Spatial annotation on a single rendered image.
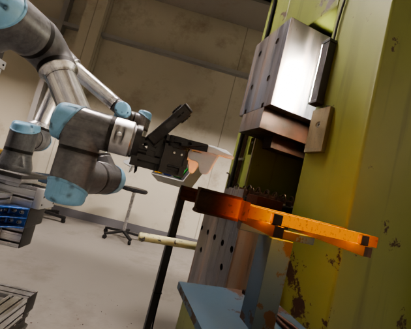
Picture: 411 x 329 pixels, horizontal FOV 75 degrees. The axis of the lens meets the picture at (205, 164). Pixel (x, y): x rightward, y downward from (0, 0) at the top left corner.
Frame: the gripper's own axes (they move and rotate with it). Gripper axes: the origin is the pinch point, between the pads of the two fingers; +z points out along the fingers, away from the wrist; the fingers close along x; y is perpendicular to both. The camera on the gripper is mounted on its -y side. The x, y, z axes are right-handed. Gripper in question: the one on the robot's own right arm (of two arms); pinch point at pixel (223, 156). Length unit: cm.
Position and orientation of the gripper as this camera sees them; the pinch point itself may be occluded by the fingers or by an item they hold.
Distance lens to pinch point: 61.3
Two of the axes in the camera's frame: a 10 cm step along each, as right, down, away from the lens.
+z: 9.3, 2.6, 2.6
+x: 2.7, -0.1, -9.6
